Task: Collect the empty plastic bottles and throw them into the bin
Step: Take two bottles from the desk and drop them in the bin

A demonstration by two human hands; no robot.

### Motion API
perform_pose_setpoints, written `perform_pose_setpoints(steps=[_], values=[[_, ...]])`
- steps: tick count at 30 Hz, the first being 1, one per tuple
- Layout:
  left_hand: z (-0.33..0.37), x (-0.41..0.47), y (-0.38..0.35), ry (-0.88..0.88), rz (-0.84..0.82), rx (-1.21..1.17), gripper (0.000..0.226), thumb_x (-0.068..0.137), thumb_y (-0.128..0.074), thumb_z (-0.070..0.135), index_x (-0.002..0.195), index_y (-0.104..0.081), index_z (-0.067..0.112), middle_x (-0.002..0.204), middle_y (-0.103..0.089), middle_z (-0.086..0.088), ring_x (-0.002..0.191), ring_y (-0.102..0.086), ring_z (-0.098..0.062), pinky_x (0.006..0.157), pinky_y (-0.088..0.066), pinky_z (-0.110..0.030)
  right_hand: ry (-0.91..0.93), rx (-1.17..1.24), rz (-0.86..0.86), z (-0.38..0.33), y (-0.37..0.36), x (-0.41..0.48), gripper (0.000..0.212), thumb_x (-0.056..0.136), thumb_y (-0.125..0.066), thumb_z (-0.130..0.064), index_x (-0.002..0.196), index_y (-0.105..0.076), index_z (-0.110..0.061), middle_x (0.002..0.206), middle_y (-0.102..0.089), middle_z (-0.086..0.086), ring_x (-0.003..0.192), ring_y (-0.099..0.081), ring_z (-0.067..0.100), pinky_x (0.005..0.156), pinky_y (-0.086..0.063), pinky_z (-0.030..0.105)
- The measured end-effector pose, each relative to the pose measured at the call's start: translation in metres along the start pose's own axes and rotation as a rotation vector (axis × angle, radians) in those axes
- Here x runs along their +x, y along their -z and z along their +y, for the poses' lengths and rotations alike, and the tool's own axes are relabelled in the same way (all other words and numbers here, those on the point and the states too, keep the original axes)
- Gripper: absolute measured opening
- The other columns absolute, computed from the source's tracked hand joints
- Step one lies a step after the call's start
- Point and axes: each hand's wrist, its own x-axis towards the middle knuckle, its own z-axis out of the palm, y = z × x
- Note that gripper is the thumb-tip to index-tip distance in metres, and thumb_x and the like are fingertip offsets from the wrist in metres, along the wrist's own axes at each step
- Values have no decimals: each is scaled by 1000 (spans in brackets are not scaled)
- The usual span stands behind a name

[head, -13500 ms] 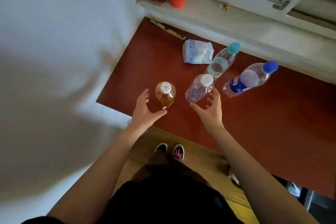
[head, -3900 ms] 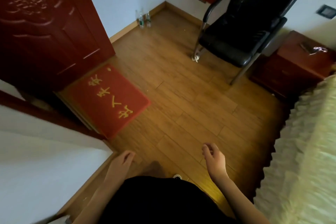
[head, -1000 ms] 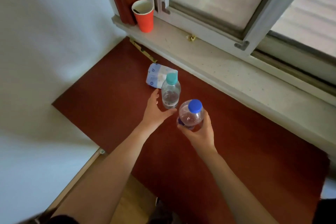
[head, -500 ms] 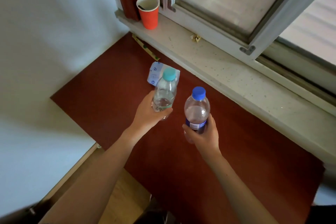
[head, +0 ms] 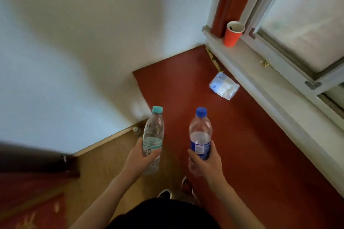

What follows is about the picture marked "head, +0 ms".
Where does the person's left hand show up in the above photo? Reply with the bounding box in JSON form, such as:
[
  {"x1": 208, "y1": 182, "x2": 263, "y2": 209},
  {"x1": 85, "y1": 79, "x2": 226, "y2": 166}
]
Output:
[{"x1": 124, "y1": 137, "x2": 162, "y2": 181}]

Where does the person's right hand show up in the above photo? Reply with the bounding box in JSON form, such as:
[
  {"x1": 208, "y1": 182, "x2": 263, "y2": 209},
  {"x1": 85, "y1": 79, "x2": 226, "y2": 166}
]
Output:
[{"x1": 187, "y1": 140, "x2": 226, "y2": 184}]

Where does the clear bottle blue cap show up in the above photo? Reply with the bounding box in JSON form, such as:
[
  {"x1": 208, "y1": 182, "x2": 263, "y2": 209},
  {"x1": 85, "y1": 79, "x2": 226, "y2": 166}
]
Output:
[{"x1": 188, "y1": 107, "x2": 213, "y2": 177}]

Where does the clear bottle teal cap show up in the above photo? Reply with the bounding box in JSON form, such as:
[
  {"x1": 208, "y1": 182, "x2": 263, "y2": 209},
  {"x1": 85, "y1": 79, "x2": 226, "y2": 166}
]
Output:
[{"x1": 142, "y1": 106, "x2": 165, "y2": 176}]

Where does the person's left forearm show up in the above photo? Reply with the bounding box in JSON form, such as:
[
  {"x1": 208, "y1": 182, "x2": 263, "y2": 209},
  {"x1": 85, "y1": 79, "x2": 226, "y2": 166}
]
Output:
[{"x1": 68, "y1": 173, "x2": 142, "y2": 229}]

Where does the person's right forearm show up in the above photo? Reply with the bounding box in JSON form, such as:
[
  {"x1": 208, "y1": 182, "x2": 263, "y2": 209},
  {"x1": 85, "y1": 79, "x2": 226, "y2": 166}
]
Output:
[{"x1": 212, "y1": 177, "x2": 267, "y2": 229}]

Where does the person's right pink-laced shoe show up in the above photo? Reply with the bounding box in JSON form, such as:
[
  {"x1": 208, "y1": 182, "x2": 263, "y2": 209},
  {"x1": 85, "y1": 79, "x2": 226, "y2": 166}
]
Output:
[{"x1": 180, "y1": 176, "x2": 201, "y2": 205}]

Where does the red wooden desk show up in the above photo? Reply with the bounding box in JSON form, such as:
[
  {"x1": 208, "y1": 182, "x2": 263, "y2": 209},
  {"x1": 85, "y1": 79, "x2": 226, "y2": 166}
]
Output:
[{"x1": 132, "y1": 44, "x2": 344, "y2": 229}]

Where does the black shirt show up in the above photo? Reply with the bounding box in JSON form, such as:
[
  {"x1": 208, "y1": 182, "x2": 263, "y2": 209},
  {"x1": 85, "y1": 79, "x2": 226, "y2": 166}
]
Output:
[{"x1": 106, "y1": 198, "x2": 221, "y2": 229}]

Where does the white blue tissue packet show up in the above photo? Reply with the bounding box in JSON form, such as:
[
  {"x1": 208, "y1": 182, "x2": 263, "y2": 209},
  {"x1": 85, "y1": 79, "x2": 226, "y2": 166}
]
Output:
[{"x1": 209, "y1": 72, "x2": 240, "y2": 101}]

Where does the white stone window sill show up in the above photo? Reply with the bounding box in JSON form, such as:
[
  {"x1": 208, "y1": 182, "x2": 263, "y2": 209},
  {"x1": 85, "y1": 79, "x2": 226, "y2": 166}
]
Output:
[{"x1": 202, "y1": 25, "x2": 344, "y2": 199}]

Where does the red doormat yellow print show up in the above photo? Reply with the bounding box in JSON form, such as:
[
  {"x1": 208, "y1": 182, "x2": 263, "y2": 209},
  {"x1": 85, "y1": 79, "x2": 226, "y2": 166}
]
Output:
[{"x1": 0, "y1": 194, "x2": 68, "y2": 229}]

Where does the red paper cup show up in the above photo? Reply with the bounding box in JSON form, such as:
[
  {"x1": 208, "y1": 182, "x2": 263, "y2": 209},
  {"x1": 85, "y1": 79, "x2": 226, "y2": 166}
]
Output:
[{"x1": 223, "y1": 21, "x2": 245, "y2": 48}]

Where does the red wooden door frame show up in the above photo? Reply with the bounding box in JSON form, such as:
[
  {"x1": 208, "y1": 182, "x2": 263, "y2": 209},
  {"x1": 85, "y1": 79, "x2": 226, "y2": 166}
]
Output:
[{"x1": 0, "y1": 141, "x2": 81, "y2": 210}]

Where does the white window frame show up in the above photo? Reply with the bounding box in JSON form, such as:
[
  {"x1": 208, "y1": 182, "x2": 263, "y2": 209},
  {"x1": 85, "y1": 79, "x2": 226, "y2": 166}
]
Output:
[{"x1": 239, "y1": 0, "x2": 344, "y2": 130}]

